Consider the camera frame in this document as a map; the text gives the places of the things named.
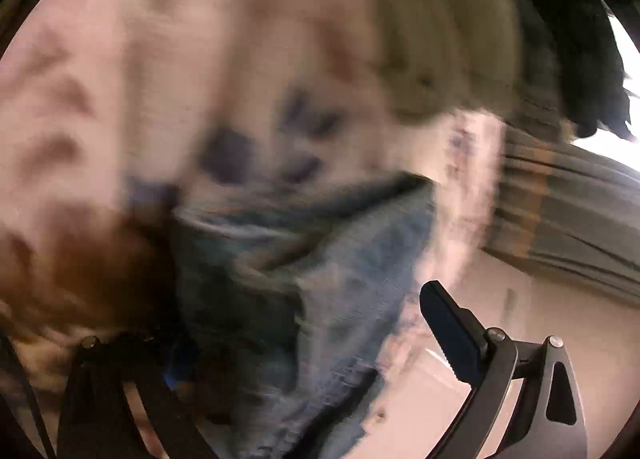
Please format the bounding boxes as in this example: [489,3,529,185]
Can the blue denim jeans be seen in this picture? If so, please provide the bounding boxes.
[176,173,435,458]

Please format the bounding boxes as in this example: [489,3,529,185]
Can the right grey-green curtain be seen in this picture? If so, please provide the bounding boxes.
[485,128,639,303]

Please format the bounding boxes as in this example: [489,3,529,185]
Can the floral bed blanket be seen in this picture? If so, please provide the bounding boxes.
[0,0,507,459]

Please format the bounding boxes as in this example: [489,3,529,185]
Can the pale green folded pants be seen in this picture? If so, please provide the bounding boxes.
[375,0,521,124]

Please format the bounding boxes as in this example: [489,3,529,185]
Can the teal folded duvet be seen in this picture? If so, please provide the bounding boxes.
[530,0,632,141]

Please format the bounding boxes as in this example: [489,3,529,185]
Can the black cable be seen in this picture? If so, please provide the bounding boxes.
[0,332,58,459]

